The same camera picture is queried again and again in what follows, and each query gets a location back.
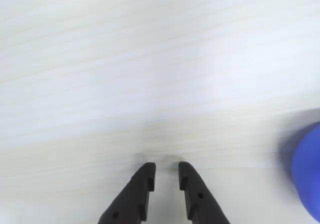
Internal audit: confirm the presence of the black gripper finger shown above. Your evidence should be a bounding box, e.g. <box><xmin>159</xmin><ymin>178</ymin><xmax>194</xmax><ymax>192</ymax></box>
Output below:
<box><xmin>97</xmin><ymin>162</ymin><xmax>157</xmax><ymax>224</ymax></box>
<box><xmin>178</xmin><ymin>161</ymin><xmax>231</xmax><ymax>224</ymax></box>

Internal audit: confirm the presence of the blue rubber duck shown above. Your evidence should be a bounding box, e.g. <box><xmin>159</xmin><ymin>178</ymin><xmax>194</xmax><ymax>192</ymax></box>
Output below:
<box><xmin>290</xmin><ymin>121</ymin><xmax>320</xmax><ymax>222</ymax></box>

